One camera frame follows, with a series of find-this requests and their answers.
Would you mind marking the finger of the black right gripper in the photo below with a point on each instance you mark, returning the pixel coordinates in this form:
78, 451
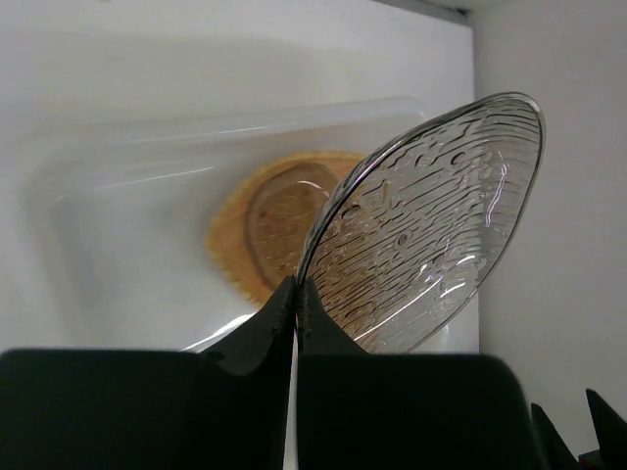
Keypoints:
554, 448
610, 429

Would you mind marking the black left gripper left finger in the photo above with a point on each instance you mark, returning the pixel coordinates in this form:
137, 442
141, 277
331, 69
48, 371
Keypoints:
222, 408

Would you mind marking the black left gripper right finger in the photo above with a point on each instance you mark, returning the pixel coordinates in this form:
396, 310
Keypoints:
357, 410

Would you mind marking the woven bamboo fan tray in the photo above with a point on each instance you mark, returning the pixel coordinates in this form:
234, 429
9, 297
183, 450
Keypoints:
225, 239

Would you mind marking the translucent plastic bin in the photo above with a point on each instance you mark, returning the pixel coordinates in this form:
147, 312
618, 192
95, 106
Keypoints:
112, 218

